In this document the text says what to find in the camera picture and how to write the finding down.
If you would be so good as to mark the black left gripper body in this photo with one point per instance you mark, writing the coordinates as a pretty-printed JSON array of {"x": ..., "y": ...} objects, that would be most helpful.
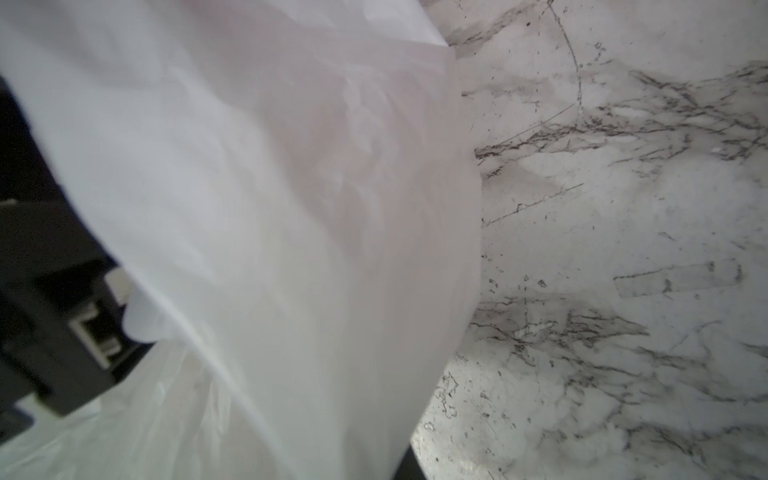
[{"x": 61, "y": 324}]

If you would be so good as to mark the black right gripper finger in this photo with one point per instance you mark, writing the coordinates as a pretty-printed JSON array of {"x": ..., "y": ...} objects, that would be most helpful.
[{"x": 409, "y": 468}]

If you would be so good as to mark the white plastic bag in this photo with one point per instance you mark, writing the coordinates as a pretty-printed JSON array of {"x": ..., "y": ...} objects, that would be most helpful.
[{"x": 289, "y": 182}]

